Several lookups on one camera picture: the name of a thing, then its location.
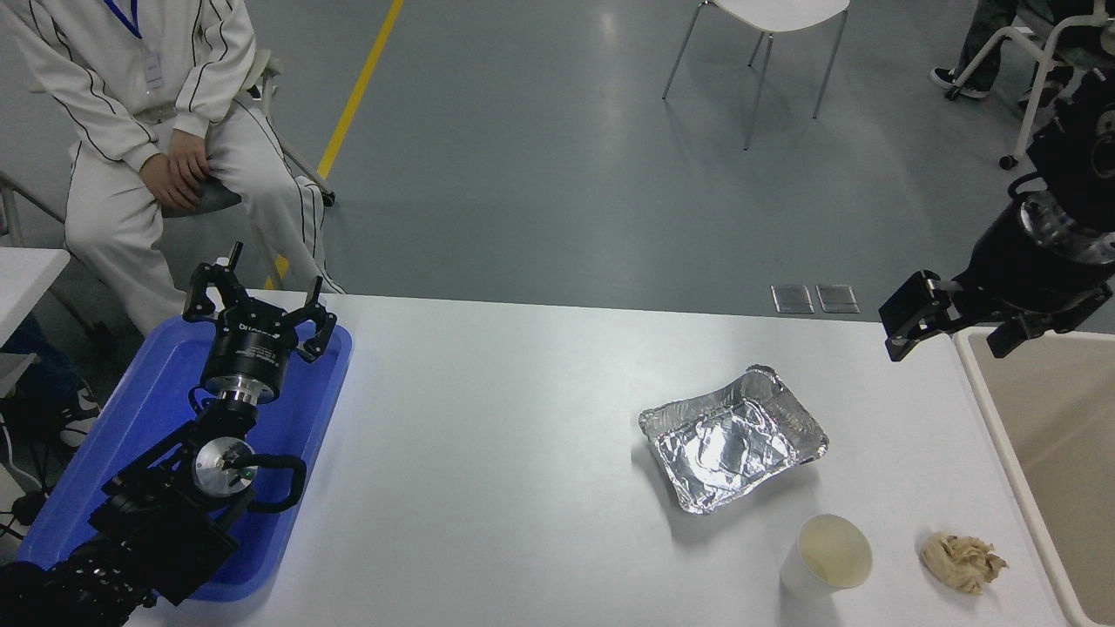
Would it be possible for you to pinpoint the crumpled tan paper ball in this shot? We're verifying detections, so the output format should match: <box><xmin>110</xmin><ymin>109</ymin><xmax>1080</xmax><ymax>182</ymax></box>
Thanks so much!
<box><xmin>921</xmin><ymin>532</ymin><xmax>1010</xmax><ymax>596</ymax></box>

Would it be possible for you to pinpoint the white-framed chair with casters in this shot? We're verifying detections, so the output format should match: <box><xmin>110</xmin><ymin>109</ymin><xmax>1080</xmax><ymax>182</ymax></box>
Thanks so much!
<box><xmin>945</xmin><ymin>0</ymin><xmax>1115</xmax><ymax>171</ymax></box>

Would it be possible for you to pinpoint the white paper cup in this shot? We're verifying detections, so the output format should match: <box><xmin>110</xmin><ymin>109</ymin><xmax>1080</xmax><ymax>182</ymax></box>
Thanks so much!
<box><xmin>780</xmin><ymin>514</ymin><xmax>875</xmax><ymax>602</ymax></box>

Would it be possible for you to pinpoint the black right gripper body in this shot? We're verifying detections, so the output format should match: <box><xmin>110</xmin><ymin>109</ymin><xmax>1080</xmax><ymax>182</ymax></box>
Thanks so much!
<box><xmin>965</xmin><ymin>202</ymin><xmax>1115</xmax><ymax>321</ymax></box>

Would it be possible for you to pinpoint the white chair with metal legs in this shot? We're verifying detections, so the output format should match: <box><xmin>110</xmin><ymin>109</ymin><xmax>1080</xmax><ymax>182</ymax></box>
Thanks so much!
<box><xmin>662</xmin><ymin>0</ymin><xmax>850</xmax><ymax>151</ymax></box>

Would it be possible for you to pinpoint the person's right hand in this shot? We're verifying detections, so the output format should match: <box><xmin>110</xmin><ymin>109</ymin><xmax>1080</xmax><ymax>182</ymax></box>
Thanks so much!
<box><xmin>144</xmin><ymin>157</ymin><xmax>206</xmax><ymax>210</ymax></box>

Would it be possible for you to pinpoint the person's left hand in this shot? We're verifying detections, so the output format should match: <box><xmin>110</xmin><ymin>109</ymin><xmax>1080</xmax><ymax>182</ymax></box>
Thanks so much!
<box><xmin>168</xmin><ymin>131</ymin><xmax>210</xmax><ymax>186</ymax></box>

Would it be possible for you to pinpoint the silver foil tray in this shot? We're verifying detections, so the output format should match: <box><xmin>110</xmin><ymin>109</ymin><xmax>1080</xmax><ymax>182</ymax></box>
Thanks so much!
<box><xmin>639</xmin><ymin>364</ymin><xmax>829</xmax><ymax>515</ymax></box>

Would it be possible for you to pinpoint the person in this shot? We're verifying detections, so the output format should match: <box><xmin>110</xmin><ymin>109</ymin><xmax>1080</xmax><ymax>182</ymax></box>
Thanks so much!
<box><xmin>0</xmin><ymin>313</ymin><xmax>101</xmax><ymax>449</ymax></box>
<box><xmin>930</xmin><ymin>0</ymin><xmax>1115</xmax><ymax>110</ymax></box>
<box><xmin>0</xmin><ymin>0</ymin><xmax>345</xmax><ymax>336</ymax></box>

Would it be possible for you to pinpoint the large pale bin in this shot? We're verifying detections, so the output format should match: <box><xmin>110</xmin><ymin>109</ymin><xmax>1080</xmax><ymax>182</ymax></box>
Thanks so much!
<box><xmin>954</xmin><ymin>327</ymin><xmax>1115</xmax><ymax>627</ymax></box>

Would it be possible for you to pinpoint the blue plastic tray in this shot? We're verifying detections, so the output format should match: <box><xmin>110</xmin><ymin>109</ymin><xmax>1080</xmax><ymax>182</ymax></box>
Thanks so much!
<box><xmin>17</xmin><ymin>315</ymin><xmax>354</xmax><ymax>603</ymax></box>

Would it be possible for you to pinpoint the white side table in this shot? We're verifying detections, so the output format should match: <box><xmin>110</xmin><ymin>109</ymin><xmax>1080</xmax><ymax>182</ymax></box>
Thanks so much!
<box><xmin>0</xmin><ymin>247</ymin><xmax>110</xmax><ymax>349</ymax></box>

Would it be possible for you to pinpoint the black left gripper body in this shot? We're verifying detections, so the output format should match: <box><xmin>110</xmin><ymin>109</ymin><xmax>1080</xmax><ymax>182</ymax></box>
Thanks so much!
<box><xmin>202</xmin><ymin>315</ymin><xmax>295</xmax><ymax>388</ymax></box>

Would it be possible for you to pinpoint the grey office chair with armrests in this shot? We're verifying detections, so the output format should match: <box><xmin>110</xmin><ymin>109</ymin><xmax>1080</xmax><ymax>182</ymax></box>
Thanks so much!
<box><xmin>159</xmin><ymin>48</ymin><xmax>338</xmax><ymax>219</ymax></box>

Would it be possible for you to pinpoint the black cable bundle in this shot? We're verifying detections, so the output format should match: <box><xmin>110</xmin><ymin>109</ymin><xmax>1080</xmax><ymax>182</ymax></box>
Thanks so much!
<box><xmin>0</xmin><ymin>396</ymin><xmax>53</xmax><ymax>541</ymax></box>

